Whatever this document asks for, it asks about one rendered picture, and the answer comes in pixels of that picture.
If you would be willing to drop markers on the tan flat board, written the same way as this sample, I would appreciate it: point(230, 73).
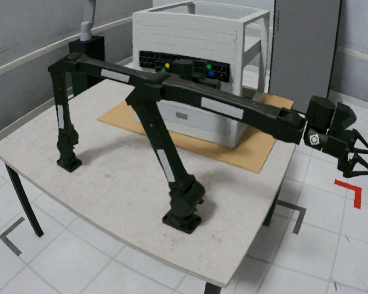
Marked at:
point(249, 154)

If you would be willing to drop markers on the white rack frame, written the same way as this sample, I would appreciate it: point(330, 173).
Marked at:
point(207, 37)

